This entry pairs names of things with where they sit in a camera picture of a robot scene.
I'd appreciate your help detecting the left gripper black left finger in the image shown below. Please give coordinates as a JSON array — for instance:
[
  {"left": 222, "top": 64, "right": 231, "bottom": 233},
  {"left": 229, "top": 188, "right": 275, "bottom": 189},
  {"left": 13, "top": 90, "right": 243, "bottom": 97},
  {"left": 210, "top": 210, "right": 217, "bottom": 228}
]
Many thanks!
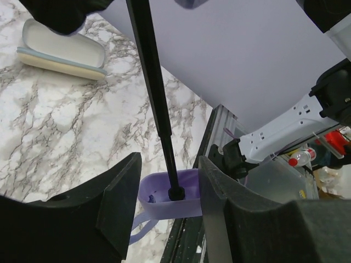
[{"left": 1, "top": 152, "right": 141, "bottom": 262}]

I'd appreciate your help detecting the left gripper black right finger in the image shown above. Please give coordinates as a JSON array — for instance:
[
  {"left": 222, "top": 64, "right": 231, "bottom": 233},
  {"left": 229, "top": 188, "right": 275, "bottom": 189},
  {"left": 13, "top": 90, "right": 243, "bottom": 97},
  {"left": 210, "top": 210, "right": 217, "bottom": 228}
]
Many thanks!
[{"left": 199, "top": 157, "right": 350, "bottom": 262}]

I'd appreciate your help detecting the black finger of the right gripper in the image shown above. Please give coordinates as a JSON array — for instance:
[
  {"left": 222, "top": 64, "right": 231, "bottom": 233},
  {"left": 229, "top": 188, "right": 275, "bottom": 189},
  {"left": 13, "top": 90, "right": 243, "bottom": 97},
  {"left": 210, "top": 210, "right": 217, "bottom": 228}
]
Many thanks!
[{"left": 20, "top": 0, "right": 112, "bottom": 35}]

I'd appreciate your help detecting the beige zippered umbrella case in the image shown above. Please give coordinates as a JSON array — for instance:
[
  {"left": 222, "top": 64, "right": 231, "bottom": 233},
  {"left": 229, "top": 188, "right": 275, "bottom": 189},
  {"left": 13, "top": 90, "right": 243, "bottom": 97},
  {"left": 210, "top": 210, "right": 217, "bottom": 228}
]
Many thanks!
[{"left": 16, "top": 19, "right": 107, "bottom": 81}]

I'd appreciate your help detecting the lilac umbrella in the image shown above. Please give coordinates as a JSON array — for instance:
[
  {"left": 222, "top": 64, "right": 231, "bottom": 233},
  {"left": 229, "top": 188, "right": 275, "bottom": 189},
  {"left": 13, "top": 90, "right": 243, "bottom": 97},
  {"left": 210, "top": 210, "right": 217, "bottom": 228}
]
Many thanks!
[{"left": 127, "top": 1, "right": 188, "bottom": 244}]

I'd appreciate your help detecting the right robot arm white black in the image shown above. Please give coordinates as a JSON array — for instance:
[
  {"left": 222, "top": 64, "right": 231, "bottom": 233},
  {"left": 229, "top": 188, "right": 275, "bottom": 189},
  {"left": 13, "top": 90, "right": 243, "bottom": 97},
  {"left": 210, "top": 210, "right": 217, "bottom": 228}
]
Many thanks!
[{"left": 127, "top": 1, "right": 350, "bottom": 179}]

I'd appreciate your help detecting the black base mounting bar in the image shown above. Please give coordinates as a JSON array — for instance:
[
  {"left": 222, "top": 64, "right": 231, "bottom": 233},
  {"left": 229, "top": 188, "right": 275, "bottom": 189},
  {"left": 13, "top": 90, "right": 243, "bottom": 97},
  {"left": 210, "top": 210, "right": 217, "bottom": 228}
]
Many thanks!
[{"left": 160, "top": 105, "right": 236, "bottom": 262}]

